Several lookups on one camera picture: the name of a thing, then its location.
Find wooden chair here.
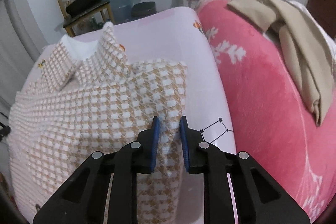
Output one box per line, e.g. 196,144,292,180
57,0,115,38

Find beige white houndstooth coat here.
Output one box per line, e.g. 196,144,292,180
7,23,187,223

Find empty blue water jug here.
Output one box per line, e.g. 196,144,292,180
110,0,133,24

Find white curtain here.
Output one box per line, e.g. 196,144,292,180
1,0,47,124

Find black cloth on chair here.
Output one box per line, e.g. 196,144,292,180
66,0,100,17

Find black round basin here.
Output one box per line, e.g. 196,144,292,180
131,2,157,20

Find pink floral blanket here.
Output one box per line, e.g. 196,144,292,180
196,0,335,223

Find beige garment on bed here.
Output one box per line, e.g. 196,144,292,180
227,0,335,126

